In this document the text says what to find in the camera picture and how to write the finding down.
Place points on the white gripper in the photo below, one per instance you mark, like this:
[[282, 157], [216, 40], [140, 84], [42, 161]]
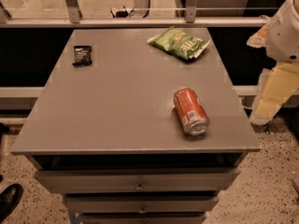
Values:
[[284, 41]]

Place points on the green jalapeno chip bag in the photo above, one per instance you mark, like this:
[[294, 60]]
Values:
[[176, 42]]

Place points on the black rxbar chocolate bar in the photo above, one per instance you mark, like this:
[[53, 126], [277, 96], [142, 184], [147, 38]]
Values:
[[83, 56]]

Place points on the grey metal railing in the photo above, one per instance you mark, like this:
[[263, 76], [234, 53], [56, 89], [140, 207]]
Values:
[[115, 13]]

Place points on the orange soda can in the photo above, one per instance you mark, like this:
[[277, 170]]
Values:
[[191, 113]]

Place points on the grey drawer cabinet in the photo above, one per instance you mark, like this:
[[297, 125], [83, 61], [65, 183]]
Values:
[[119, 114]]

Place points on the top grey drawer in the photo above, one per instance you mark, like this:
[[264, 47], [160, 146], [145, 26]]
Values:
[[141, 180]]

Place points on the grey drawer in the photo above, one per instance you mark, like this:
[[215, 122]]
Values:
[[153, 218], [141, 204], [141, 180]]

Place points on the middle grey drawer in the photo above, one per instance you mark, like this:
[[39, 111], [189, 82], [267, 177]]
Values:
[[141, 204]]

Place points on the bottom grey drawer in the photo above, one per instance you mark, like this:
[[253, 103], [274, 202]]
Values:
[[153, 218]]

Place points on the black shoe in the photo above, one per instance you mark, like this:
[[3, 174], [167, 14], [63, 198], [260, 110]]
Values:
[[9, 200]]

